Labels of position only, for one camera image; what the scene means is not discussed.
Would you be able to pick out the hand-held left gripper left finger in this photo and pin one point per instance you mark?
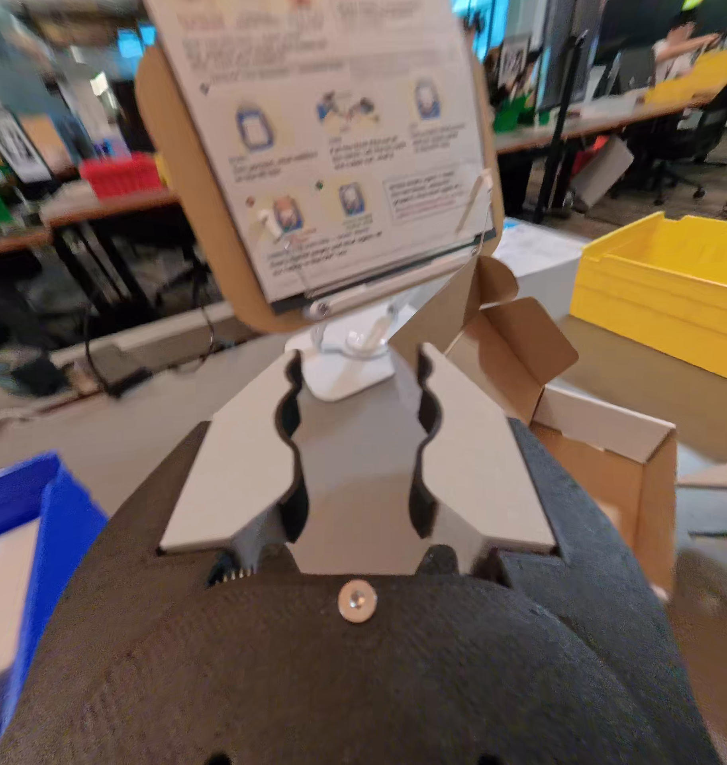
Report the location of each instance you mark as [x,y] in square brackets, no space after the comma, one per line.
[232,466]

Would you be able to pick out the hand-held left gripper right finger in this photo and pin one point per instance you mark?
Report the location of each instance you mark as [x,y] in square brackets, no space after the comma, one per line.
[489,478]

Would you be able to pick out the blue plastic bin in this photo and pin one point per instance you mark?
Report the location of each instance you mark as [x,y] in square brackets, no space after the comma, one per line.
[64,526]

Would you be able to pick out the grey desk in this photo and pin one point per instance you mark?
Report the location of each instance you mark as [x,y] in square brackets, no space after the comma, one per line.
[130,448]

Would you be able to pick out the blue white paper sheet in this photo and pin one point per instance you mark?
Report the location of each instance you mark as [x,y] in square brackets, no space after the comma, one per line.
[536,251]

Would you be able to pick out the yellow plastic bin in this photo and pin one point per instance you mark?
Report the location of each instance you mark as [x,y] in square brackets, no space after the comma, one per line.
[698,77]
[656,299]

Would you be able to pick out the long wooden table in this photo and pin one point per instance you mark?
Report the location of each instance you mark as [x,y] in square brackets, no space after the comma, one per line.
[578,122]
[100,206]

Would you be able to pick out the printed instruction sheet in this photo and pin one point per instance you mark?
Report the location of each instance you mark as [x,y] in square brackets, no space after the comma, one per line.
[339,179]

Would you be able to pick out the red plastic bin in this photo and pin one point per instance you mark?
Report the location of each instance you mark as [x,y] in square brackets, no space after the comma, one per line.
[121,176]

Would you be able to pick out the green plastic bin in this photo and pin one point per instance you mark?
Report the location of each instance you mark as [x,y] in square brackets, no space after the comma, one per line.
[510,113]

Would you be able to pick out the black white marker board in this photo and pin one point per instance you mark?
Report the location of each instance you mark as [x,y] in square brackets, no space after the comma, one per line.
[17,146]

